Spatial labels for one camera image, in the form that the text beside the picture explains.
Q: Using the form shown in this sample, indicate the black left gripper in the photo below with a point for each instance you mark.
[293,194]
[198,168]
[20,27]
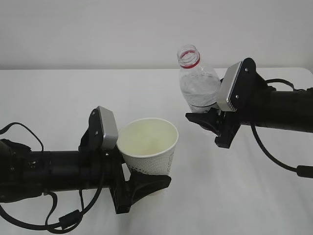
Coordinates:
[106,167]

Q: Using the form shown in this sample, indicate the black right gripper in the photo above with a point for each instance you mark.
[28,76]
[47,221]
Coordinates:
[224,125]

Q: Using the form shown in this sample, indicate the clear water bottle red label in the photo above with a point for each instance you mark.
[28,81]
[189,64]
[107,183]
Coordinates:
[198,81]

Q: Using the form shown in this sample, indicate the white paper cup green logo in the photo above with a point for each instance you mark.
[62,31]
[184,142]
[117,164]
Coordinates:
[147,145]

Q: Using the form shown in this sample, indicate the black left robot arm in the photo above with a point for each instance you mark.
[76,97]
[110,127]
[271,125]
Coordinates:
[28,174]

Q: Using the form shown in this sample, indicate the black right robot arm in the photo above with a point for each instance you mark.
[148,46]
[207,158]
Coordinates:
[262,105]

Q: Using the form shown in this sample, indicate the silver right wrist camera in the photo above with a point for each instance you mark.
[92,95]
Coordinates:
[234,85]

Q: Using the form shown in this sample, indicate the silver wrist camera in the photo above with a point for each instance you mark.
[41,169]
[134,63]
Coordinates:
[102,129]
[234,85]

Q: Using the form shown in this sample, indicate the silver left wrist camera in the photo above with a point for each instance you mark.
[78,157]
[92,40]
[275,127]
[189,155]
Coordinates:
[102,129]

